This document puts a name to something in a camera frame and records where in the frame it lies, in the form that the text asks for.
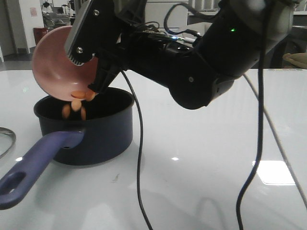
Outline pink bowl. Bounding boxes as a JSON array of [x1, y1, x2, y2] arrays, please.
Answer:
[[32, 26, 98, 101]]

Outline white drawer cabinet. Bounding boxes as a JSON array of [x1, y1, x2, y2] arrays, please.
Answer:
[[145, 0, 189, 29]]

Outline orange ham slices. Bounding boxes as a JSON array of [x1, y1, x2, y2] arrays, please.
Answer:
[[61, 90, 96, 120]]

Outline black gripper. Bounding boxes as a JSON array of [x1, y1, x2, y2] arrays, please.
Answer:
[[65, 0, 173, 93]]

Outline red trash bin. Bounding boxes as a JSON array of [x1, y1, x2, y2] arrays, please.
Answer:
[[33, 27, 48, 45]]

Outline glass lid blue knob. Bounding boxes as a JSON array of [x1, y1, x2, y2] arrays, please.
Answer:
[[0, 127, 16, 158]]

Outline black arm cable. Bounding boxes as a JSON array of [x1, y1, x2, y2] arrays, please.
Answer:
[[236, 0, 272, 230]]

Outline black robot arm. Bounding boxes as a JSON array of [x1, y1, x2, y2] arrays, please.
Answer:
[[64, 0, 297, 109]]

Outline dark blue saucepan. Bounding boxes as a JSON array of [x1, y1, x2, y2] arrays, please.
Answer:
[[0, 87, 134, 210]]

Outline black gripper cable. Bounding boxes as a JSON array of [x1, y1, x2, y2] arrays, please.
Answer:
[[121, 69, 154, 230]]

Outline olive cushion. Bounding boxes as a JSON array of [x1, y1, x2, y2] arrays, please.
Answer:
[[283, 52, 307, 69]]

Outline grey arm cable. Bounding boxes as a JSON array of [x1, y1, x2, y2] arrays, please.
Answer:
[[242, 74, 307, 216]]

